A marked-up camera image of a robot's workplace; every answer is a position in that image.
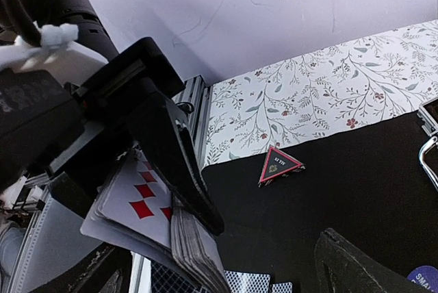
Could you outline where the red triangle all-in marker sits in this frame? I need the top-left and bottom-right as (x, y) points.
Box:
(258, 146), (305, 188)

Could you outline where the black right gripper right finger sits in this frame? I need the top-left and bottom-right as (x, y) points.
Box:
(314, 228), (427, 293)

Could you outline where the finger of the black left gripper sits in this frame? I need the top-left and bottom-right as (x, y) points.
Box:
(128, 90), (224, 235)

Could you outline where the floral white tablecloth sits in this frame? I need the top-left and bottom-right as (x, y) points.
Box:
(203, 21), (437, 166)

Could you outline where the purple small blind button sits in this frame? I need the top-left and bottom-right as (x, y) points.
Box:
(407, 266), (438, 292)

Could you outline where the black poker mat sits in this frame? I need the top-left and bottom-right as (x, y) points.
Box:
(202, 113), (437, 292)

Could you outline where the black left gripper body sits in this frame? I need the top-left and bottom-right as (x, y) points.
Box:
(1, 0), (185, 203)

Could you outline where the blue patterned card deck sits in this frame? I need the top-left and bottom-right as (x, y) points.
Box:
(80, 149), (230, 292)

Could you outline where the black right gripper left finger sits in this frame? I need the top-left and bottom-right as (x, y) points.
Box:
(32, 244), (133, 293)

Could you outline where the aluminium poker chip case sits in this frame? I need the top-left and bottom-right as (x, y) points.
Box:
(417, 98), (437, 190)

